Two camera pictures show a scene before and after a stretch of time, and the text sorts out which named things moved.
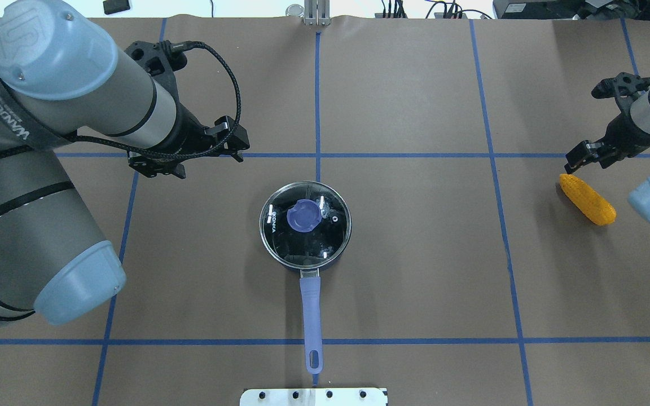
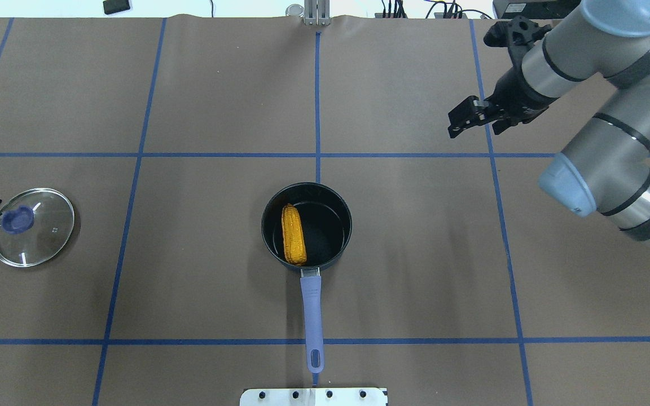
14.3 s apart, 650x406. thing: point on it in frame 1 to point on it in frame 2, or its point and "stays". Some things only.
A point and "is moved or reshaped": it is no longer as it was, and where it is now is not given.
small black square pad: [114, 6] stays
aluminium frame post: [317, 12] stays
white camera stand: [313, 397] stays
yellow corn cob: [589, 201] is moved or reshaped
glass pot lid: [305, 225] is moved or reshaped
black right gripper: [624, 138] to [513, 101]
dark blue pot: [307, 225] stays
